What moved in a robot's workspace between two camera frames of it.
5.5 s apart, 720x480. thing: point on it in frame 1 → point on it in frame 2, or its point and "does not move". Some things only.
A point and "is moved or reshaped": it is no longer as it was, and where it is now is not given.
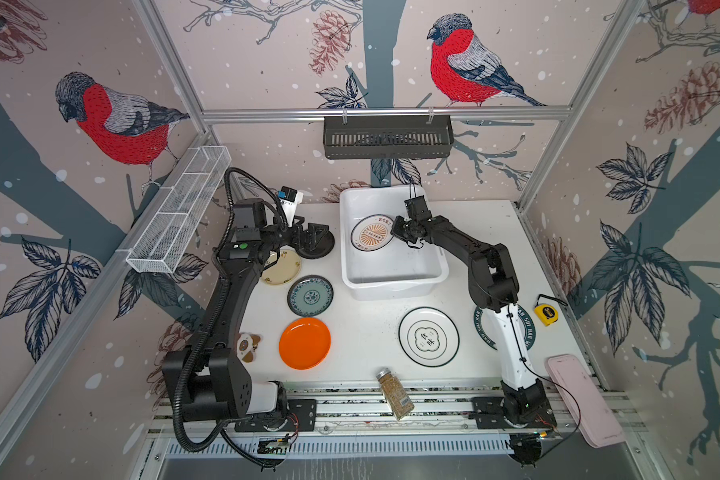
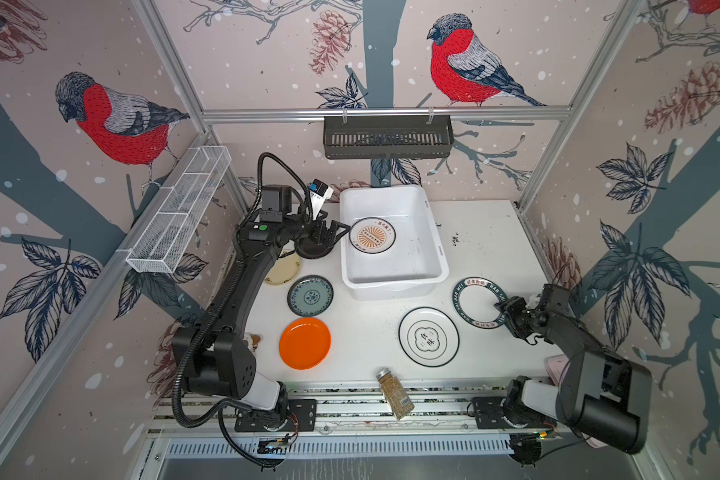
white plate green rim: (429, 336) does not move
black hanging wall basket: (381, 139) does not move
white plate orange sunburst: (371, 232) does not move
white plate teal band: (487, 326) is moved or reshaped
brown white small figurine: (246, 346) does not move
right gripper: (397, 228) → (513, 304)
